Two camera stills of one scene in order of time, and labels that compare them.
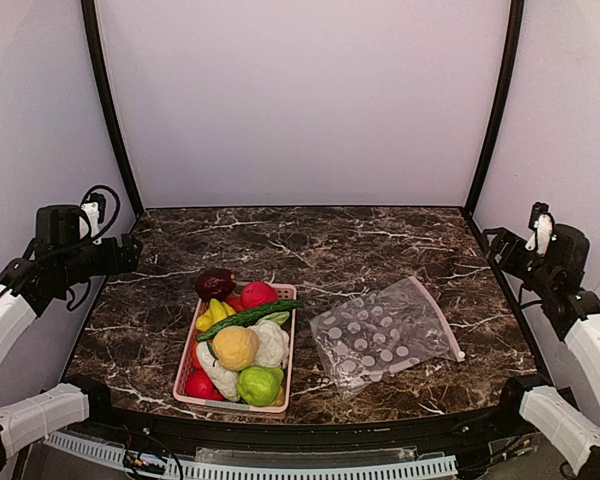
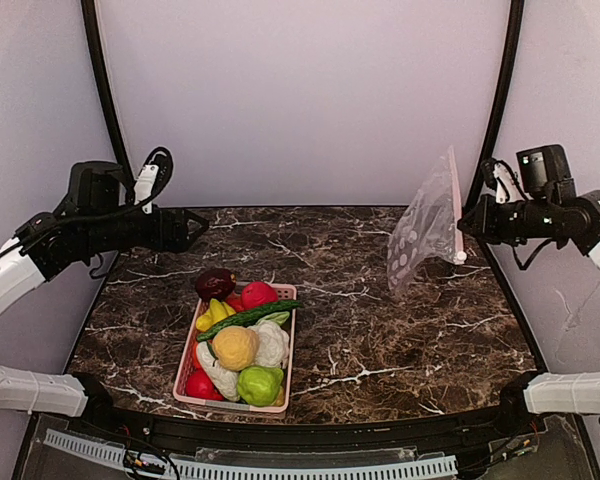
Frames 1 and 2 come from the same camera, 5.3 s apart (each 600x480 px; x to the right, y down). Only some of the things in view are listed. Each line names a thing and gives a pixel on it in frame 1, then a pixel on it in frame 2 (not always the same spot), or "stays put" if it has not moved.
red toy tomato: [200, 384] stays put
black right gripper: [498, 248] -> [483, 220]
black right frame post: [503, 102] stays put
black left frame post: [89, 11] stays put
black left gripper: [128, 252] -> [172, 229]
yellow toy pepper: [218, 310] stays put
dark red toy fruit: [215, 284] stays put
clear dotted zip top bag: [378, 334] -> [430, 229]
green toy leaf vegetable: [275, 317] stays put
